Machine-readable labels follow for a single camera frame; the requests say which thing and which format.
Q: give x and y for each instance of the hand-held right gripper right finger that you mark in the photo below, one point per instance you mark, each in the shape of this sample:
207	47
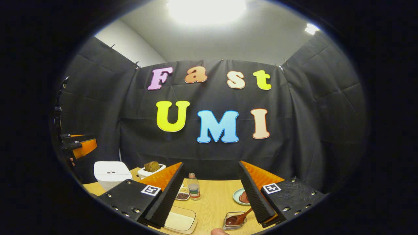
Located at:
254	199

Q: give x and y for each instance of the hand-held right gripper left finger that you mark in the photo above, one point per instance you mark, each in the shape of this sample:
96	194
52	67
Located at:
165	199

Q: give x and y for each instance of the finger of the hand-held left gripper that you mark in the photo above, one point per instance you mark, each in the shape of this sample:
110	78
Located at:
76	137
85	147

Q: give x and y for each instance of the clear tray of rice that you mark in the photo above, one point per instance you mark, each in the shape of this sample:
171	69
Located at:
179	221

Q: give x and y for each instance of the brown wooden spoon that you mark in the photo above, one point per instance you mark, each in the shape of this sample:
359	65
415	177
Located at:
232	221

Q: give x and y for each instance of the white rice cooker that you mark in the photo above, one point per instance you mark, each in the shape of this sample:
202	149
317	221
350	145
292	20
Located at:
111	174

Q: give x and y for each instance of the brown meat slice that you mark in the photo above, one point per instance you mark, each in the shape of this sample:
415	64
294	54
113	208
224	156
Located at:
243	197

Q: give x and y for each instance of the divided white bean dish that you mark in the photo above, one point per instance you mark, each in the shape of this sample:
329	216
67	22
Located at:
183	195

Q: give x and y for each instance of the pale green plate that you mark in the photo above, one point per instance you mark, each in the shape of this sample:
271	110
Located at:
235	196

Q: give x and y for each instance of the clear plastic bottle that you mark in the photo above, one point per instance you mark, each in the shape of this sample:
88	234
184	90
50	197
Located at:
194	189

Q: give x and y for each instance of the white toaster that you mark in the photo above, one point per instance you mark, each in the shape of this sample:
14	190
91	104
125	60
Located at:
143	173

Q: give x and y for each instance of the brown bread slice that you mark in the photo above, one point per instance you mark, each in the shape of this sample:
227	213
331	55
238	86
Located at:
154	166
147	167

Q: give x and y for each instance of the black backdrop cloth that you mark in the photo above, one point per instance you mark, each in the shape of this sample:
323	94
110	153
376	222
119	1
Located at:
310	130

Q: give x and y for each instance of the small ceiling light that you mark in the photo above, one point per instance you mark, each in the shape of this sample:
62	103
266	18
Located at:
312	28

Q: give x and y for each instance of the large ceiling light panel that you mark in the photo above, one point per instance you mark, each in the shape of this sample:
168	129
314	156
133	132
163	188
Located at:
205	9

